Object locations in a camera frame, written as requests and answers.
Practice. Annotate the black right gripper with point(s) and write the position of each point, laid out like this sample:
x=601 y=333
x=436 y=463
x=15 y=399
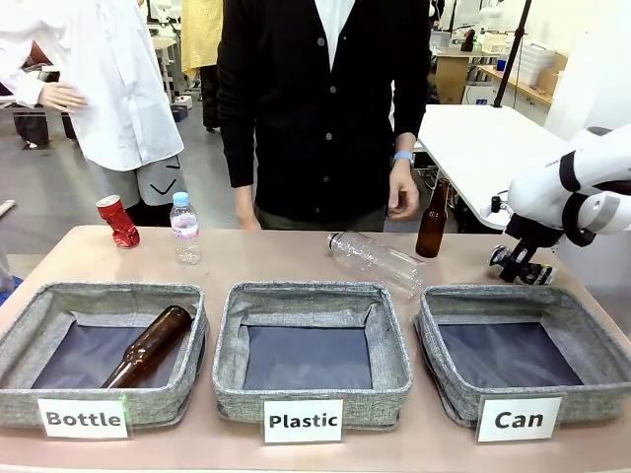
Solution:
x=530 y=231

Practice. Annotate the crushed silver blue can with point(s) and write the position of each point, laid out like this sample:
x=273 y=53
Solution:
x=542 y=274

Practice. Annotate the person's right forearm black sleeve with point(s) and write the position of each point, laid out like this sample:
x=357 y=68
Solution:
x=236 y=113

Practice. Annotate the person's left forearm black sleeve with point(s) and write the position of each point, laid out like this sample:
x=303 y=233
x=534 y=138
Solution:
x=411 y=98

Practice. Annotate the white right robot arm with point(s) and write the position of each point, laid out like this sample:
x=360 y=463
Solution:
x=542 y=184

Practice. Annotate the grey fabric basket can label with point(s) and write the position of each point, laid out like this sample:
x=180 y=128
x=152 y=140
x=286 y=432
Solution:
x=586 y=399

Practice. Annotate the white sign reading Can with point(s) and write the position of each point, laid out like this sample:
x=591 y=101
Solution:
x=518 y=419

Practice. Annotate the grey fabric basket plastic label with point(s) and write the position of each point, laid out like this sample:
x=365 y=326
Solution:
x=231 y=394

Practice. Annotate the crushed red can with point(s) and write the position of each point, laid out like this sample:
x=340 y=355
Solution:
x=118 y=222

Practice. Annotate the grey fabric basket bottle label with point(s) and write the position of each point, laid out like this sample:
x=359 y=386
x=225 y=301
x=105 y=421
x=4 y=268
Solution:
x=29 y=399

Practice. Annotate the person's left hand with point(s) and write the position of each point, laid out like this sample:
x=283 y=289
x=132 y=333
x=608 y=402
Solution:
x=405 y=189

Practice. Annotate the person's right hand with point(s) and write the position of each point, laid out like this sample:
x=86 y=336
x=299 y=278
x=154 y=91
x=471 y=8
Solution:
x=246 y=212

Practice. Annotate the white shirt person's hand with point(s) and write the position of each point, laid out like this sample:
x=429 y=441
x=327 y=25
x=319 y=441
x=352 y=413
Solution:
x=63 y=97

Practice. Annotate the brown glass bottle upright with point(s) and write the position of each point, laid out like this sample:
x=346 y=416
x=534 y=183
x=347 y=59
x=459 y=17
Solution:
x=433 y=226

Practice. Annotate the white background table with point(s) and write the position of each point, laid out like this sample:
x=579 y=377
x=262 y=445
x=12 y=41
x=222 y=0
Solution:
x=483 y=143

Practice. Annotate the large clear plastic bottle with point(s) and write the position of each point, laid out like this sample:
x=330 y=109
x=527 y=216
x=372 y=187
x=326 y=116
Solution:
x=379 y=263

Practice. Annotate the light blue wristband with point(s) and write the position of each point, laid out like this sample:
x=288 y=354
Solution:
x=403 y=157

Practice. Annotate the wooden background desk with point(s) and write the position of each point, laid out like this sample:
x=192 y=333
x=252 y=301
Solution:
x=517 y=84

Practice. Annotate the clear plastic storage bins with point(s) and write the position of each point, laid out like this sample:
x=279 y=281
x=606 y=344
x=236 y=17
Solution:
x=536 y=61

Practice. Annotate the black tripod pole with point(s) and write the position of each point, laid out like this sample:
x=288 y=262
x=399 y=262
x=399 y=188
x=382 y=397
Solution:
x=512 y=49

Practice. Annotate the white sign reading Plastic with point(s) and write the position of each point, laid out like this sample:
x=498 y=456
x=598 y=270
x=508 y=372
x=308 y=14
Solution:
x=303 y=420

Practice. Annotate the person in black cardigan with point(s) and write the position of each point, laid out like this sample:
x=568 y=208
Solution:
x=291 y=108

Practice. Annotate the small water bottle blue cap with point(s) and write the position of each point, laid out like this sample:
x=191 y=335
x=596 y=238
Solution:
x=185 y=231

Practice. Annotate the brown glass bottle lying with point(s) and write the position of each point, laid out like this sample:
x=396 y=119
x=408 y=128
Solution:
x=148 y=350

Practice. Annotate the yellow hanging garment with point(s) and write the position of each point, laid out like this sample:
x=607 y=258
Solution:
x=201 y=34

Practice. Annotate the person in white shirt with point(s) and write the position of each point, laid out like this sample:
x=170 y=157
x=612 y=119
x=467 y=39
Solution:
x=108 y=74

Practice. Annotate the white sign reading Bottle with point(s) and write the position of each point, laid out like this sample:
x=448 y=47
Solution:
x=83 y=419

